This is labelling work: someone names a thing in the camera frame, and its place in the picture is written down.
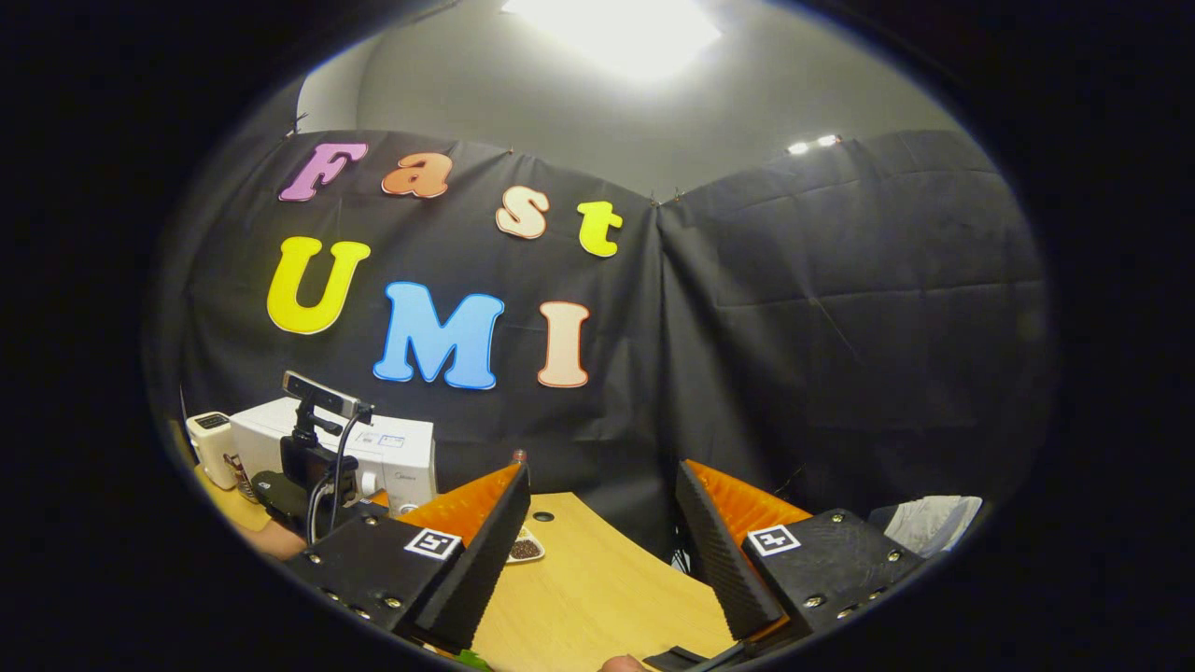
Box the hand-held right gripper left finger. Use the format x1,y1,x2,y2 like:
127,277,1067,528
280,462,531,654

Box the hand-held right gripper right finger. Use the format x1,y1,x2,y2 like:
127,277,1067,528
675,458,930,654

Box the white microwave oven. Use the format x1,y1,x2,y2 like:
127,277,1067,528
229,397,438,516

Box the white toaster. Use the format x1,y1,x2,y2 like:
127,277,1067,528
185,412,239,491

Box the white crumpled cloth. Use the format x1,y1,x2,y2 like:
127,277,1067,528
868,495,984,559

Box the large ceiling light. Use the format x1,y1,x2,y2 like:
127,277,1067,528
499,0,724,83

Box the small metal wire rack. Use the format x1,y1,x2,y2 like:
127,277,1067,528
229,454,262,505

